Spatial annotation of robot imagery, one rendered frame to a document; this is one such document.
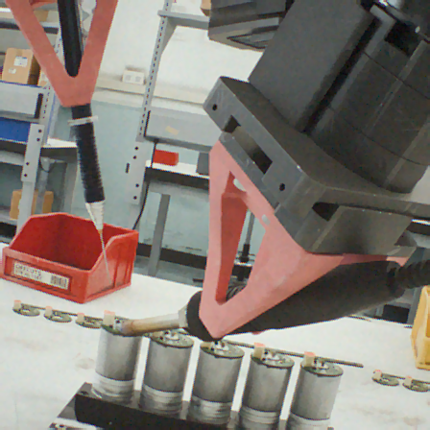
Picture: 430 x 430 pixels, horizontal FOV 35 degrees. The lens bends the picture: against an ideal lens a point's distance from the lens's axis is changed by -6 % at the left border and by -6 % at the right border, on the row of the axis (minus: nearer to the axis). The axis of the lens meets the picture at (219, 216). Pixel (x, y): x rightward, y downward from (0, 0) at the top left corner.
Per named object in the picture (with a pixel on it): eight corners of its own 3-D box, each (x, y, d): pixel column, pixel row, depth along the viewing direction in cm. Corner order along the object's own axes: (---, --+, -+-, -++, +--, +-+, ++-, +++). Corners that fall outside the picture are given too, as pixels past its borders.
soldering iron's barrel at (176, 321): (116, 343, 36) (195, 333, 31) (113, 314, 36) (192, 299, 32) (138, 343, 37) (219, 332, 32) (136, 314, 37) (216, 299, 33)
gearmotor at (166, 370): (176, 430, 37) (191, 346, 37) (132, 419, 38) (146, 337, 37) (181, 414, 40) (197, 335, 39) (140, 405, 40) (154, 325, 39)
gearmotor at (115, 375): (127, 418, 38) (140, 336, 37) (85, 408, 38) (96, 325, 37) (134, 403, 40) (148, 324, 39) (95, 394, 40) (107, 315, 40)
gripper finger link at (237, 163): (132, 271, 31) (238, 91, 27) (250, 274, 36) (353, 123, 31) (205, 391, 27) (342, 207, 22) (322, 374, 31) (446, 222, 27)
